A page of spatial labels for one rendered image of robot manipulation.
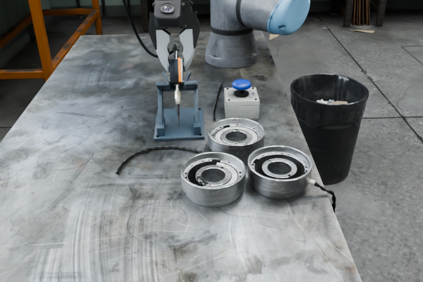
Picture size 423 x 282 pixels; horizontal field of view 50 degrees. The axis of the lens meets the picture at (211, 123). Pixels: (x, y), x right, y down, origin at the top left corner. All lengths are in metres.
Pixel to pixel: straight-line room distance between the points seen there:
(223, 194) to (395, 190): 1.58
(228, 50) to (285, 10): 0.21
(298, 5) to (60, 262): 0.77
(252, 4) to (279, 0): 0.07
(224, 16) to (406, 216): 1.25
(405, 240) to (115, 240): 1.45
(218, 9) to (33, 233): 0.74
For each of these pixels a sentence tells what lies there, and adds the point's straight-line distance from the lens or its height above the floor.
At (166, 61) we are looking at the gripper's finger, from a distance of 0.91.
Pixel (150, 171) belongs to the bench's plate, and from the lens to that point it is 0.81.
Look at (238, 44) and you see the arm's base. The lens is 1.22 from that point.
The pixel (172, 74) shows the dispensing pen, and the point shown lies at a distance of 0.90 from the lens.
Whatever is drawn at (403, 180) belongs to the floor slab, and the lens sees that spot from 2.29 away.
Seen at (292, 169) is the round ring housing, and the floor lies 0.83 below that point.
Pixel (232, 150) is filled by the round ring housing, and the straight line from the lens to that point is 0.80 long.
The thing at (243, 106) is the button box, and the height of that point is 0.83.
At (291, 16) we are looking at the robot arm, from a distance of 1.12.
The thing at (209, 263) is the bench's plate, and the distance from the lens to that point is 0.63.
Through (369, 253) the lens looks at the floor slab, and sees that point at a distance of 1.87.
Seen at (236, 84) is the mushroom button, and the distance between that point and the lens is 0.95.
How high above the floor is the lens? 1.25
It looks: 29 degrees down
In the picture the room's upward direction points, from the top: 1 degrees counter-clockwise
